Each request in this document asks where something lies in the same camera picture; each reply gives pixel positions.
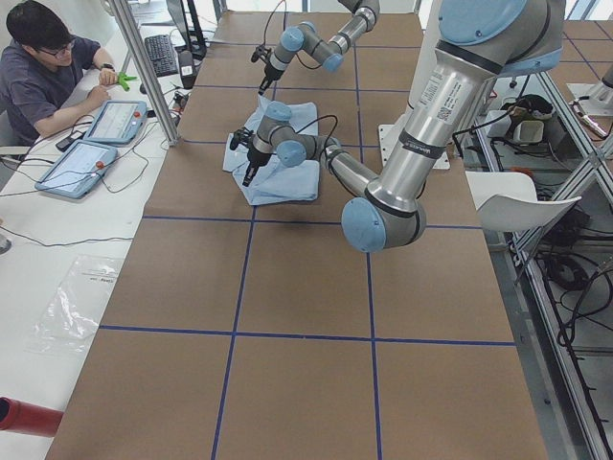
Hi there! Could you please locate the upper blue teach pendant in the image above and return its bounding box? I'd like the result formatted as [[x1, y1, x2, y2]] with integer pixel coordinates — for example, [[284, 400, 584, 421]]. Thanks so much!
[[83, 100, 147, 146]]

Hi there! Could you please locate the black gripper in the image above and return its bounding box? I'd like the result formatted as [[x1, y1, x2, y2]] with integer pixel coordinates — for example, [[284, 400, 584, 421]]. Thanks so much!
[[242, 138, 273, 187], [258, 60, 284, 96]]

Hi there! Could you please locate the black keyboard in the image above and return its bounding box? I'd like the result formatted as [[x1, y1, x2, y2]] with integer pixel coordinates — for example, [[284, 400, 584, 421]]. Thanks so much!
[[144, 34, 178, 77]]

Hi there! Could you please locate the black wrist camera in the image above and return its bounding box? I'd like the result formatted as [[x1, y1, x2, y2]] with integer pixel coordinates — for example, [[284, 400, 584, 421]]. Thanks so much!
[[230, 126, 255, 150]]

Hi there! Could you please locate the light blue button shirt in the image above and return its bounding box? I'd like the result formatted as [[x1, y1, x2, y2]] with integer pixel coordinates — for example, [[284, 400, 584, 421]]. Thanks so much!
[[222, 96, 320, 206]]

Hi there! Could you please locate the green plastic toy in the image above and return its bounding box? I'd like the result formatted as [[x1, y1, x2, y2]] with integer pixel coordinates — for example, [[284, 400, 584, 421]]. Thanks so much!
[[117, 72, 138, 92]]

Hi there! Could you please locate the white chair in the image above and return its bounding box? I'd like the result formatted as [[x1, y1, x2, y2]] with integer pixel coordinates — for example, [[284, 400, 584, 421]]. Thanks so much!
[[465, 172, 581, 232]]

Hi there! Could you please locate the seated person in navy shirt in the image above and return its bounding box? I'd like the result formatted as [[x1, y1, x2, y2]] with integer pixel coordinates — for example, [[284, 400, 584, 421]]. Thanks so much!
[[1, 1, 119, 147]]

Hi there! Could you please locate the lower blue teach pendant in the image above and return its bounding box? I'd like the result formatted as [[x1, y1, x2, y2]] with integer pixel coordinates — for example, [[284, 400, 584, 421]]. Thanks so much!
[[34, 140, 118, 199]]

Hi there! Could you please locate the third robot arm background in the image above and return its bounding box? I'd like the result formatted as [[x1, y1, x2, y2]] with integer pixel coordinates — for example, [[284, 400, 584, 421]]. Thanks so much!
[[567, 67, 612, 117]]

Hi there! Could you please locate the brown paper table cover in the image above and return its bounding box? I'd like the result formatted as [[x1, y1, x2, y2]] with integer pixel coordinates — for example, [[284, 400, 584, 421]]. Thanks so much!
[[48, 11, 547, 459]]

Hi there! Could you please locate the clear plastic bag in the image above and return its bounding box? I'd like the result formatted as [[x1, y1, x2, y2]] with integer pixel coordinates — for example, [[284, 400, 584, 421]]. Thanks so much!
[[26, 255, 125, 357]]

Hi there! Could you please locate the aluminium frame post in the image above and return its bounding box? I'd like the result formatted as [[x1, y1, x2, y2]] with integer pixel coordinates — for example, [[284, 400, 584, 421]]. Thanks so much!
[[108, 0, 179, 147]]

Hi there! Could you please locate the blue teach pendant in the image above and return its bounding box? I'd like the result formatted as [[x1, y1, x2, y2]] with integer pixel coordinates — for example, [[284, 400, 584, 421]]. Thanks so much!
[[34, 140, 118, 199], [83, 100, 147, 146]]

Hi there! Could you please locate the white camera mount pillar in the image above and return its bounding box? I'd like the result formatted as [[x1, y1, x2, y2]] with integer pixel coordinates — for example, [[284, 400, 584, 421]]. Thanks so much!
[[377, 0, 442, 166]]

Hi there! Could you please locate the red cylinder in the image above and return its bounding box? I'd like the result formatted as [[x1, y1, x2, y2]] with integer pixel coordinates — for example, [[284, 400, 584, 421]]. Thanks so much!
[[1, 397, 64, 437]]

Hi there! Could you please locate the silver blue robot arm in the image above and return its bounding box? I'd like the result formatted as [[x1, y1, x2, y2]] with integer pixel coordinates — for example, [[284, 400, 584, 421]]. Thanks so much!
[[231, 1, 565, 253], [251, 0, 380, 95]]

